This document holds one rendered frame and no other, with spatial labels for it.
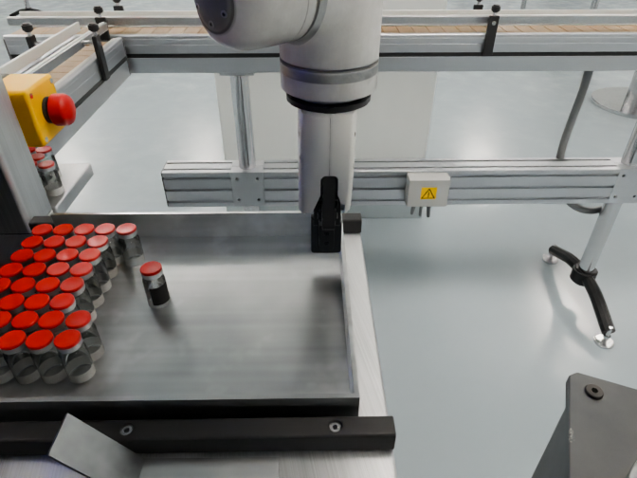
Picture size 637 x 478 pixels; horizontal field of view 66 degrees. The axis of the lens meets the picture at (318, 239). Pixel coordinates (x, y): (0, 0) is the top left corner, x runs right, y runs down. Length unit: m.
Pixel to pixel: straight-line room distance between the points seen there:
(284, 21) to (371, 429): 0.29
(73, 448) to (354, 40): 0.35
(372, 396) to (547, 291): 1.63
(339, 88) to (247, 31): 0.10
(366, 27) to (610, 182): 1.38
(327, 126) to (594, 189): 1.36
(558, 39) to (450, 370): 0.97
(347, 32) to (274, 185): 1.10
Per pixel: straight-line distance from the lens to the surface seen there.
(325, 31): 0.39
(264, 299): 0.51
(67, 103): 0.71
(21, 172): 0.67
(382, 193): 1.49
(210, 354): 0.47
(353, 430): 0.39
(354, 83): 0.41
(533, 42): 1.40
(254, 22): 0.34
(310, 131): 0.41
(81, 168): 0.83
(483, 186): 1.55
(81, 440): 0.39
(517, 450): 1.52
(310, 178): 0.43
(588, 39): 1.46
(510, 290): 1.97
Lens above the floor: 1.23
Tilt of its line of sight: 36 degrees down
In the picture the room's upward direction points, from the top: straight up
